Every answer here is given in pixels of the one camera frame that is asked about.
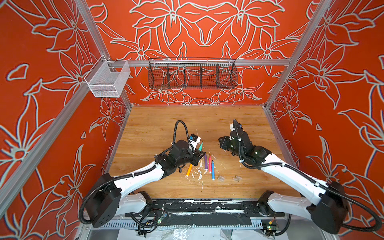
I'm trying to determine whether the pink pen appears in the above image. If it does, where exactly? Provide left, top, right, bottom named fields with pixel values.
left=208, top=154, right=212, bottom=174

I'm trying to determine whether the orange pen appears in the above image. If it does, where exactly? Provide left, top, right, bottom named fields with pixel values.
left=186, top=164, right=193, bottom=177

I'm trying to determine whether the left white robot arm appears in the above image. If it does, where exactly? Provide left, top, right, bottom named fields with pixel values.
left=79, top=135, right=205, bottom=228

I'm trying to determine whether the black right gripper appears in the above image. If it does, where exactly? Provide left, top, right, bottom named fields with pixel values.
left=216, top=134, right=246, bottom=159

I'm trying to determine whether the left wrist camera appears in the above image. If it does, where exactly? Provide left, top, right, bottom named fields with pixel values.
left=188, top=134, right=201, bottom=150

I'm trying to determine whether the left aluminium frame rail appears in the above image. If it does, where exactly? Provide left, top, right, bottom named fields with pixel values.
left=1, top=83, right=90, bottom=217

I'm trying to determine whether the blue pen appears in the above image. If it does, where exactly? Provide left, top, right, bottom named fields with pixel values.
left=211, top=160, right=216, bottom=181

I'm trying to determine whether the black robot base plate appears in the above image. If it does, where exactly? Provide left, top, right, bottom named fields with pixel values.
left=133, top=199, right=287, bottom=226

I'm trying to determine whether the black wire basket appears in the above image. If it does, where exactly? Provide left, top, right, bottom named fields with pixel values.
left=148, top=58, right=238, bottom=90

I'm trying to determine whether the right aluminium frame post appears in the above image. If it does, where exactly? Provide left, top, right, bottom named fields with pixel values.
left=264, top=0, right=332, bottom=110

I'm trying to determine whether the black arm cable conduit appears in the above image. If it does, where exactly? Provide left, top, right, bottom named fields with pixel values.
left=78, top=119, right=190, bottom=225
left=233, top=118, right=383, bottom=232

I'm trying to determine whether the purple pen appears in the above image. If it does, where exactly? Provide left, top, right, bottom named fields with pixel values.
left=204, top=154, right=209, bottom=171

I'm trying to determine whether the white mesh basket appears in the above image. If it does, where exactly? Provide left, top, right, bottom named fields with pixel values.
left=85, top=60, right=131, bottom=98

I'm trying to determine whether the left black arm cable conduit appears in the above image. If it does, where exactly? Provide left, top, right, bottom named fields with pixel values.
left=78, top=119, right=190, bottom=225

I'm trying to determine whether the white cable duct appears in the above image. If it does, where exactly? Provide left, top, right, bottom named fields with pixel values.
left=99, top=219, right=263, bottom=230

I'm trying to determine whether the horizontal aluminium frame rail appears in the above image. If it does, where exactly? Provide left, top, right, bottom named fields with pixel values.
left=107, top=59, right=291, bottom=68

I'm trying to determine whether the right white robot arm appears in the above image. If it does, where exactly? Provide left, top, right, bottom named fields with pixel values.
left=219, top=120, right=349, bottom=235

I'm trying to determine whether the right black arm cable conduit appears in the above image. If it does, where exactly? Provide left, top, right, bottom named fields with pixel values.
left=233, top=118, right=383, bottom=232

